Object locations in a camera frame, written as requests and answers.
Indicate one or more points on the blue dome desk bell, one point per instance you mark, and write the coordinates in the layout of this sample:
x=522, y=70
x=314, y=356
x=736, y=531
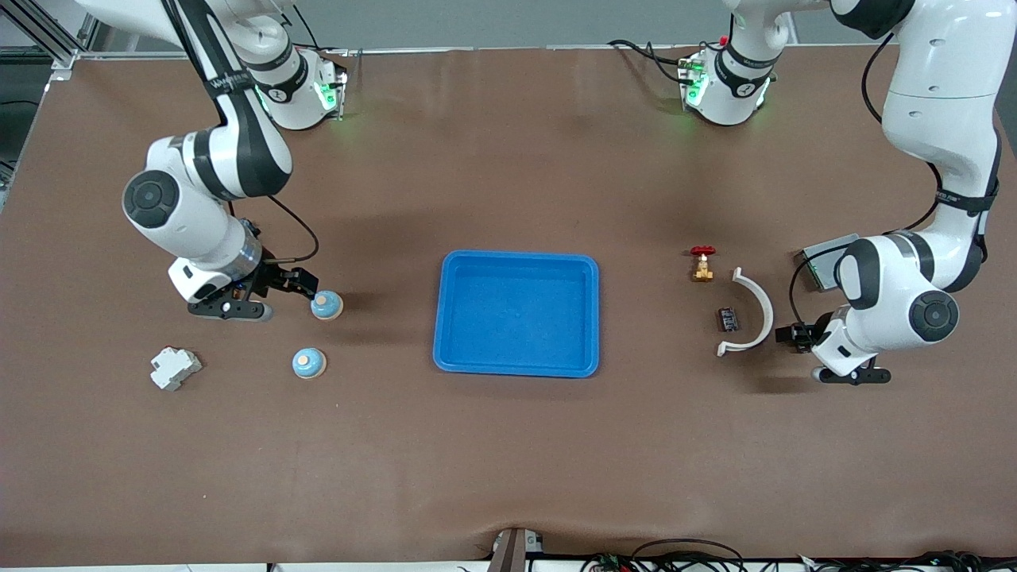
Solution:
x=328, y=307
x=308, y=364

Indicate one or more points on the black electrolytic capacitor white marks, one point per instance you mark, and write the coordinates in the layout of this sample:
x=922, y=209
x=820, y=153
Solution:
x=727, y=319

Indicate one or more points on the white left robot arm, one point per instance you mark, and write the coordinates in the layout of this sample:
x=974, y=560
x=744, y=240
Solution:
x=937, y=103

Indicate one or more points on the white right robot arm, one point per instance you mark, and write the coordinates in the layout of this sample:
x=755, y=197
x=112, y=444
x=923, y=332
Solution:
x=206, y=214

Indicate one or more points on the blue plastic tray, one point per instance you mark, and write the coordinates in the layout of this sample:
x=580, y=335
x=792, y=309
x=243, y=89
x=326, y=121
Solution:
x=516, y=318

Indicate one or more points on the grey metal box module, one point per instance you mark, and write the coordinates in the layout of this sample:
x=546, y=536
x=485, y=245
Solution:
x=822, y=278

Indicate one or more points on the white circuit breaker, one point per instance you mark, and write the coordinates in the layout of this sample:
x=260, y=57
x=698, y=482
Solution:
x=175, y=368

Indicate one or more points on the table cover mat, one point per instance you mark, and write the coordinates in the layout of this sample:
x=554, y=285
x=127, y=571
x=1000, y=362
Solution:
x=508, y=461

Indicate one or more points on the white curved plastic bracket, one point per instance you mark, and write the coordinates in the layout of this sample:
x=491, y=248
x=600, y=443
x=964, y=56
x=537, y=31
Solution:
x=769, y=314

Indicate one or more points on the aluminium frame corner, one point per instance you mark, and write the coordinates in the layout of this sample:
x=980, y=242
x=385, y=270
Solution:
x=59, y=49

